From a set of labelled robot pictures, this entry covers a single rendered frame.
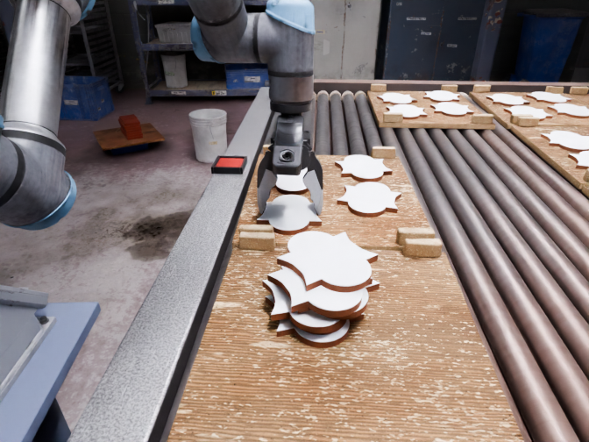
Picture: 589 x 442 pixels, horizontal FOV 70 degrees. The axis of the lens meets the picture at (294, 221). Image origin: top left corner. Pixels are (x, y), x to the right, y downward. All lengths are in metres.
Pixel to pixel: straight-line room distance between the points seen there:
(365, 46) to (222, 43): 4.73
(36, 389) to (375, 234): 0.55
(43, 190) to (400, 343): 0.56
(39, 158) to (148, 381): 0.39
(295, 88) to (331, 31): 4.62
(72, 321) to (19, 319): 0.09
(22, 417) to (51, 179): 0.34
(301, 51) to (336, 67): 4.68
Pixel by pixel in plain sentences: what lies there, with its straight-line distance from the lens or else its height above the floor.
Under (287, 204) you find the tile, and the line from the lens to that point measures 0.81.
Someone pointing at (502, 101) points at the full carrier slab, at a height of 0.95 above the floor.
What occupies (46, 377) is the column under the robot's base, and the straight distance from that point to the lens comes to 0.68.
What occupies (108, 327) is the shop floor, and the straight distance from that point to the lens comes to 2.07.
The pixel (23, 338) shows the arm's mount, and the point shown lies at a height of 0.90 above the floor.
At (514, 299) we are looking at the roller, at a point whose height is 0.91.
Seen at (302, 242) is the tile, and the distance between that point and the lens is 0.60.
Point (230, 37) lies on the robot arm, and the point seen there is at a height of 1.25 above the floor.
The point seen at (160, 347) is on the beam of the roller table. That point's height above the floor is 0.91.
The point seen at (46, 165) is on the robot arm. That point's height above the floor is 1.08.
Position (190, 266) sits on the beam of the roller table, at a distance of 0.72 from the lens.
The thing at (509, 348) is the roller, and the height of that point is 0.92.
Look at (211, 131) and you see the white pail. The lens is 3.44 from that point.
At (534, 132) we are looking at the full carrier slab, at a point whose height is 0.94.
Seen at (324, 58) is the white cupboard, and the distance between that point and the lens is 5.35.
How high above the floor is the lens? 1.33
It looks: 30 degrees down
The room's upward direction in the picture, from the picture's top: straight up
